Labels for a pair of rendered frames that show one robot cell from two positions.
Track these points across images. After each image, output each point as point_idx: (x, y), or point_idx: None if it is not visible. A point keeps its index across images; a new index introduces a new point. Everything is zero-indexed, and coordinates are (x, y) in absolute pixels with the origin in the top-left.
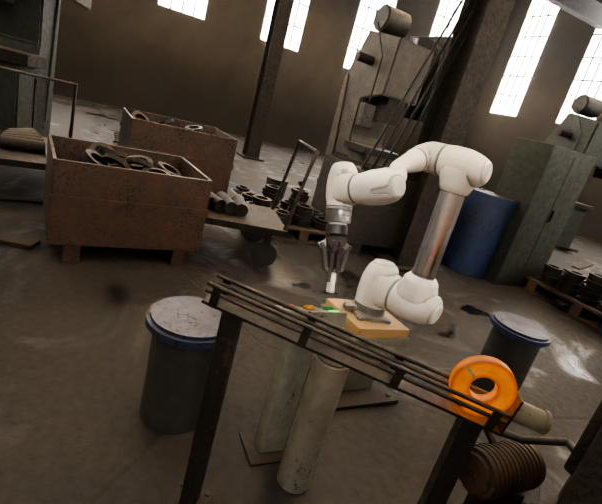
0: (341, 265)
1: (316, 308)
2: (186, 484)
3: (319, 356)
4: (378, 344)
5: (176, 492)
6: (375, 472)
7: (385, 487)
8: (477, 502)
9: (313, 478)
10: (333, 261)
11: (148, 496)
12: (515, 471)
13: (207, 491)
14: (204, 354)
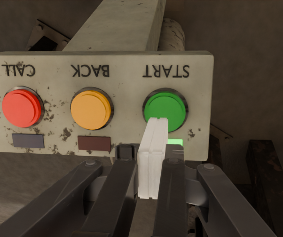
0: (204, 224)
1: (126, 97)
2: None
3: (113, 161)
4: None
5: (35, 34)
6: None
7: (278, 66)
8: (267, 224)
9: (191, 39)
10: (157, 198)
11: (11, 31)
12: None
13: (64, 41)
14: None
